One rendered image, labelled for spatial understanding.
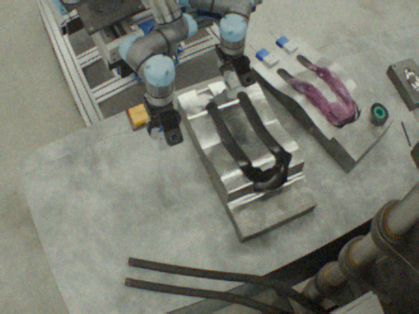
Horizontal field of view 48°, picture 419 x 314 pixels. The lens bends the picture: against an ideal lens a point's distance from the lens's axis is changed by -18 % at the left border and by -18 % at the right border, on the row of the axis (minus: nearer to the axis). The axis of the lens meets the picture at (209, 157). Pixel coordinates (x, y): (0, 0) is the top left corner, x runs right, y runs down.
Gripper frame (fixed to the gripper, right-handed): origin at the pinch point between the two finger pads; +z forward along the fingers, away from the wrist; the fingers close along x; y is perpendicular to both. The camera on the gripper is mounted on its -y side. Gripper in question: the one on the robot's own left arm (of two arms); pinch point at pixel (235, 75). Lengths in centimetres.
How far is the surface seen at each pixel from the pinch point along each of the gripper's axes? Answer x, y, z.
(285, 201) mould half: 2.7, -43.0, 1.5
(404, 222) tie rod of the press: -4, -66, -77
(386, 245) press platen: -1, -68, -70
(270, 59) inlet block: -16.0, 4.2, 8.8
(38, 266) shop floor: 113, -20, 77
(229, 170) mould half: 15.0, -28.4, -5.4
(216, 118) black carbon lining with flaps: 11.0, -10.0, 2.9
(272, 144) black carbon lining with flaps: -0.6, -25.5, -0.8
